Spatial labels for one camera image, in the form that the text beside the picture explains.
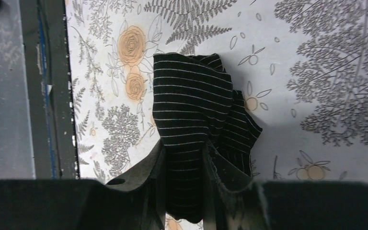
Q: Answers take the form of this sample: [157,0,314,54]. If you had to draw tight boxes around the floral patterned table mat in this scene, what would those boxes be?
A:
[64,0,368,230]

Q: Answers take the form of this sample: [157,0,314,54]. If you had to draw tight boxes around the black striped underwear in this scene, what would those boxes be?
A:
[152,53,262,224]

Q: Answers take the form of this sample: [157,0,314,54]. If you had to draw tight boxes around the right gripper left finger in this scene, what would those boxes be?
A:
[0,142,165,230]

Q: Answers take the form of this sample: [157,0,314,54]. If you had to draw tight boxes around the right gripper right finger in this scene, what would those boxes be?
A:
[202,143,368,230]

